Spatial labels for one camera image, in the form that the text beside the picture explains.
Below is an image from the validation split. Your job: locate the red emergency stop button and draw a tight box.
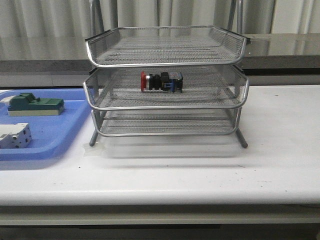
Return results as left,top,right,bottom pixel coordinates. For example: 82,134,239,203
140,71,183,93

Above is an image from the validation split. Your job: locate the silver mesh tray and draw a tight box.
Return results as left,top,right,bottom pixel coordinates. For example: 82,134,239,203
91,108,242,137
85,25,250,68
83,65,250,111

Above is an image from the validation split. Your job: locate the blue plastic tray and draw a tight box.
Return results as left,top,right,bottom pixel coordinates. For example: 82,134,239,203
0,88,90,161

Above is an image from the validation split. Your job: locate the white circuit breaker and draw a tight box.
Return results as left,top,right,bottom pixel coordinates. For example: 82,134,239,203
0,123,32,149

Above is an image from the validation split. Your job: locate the silver metal rack frame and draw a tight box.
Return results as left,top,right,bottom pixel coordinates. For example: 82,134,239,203
89,0,252,149

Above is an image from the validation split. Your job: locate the green knife switch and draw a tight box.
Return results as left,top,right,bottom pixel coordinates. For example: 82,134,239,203
0,93,65,117

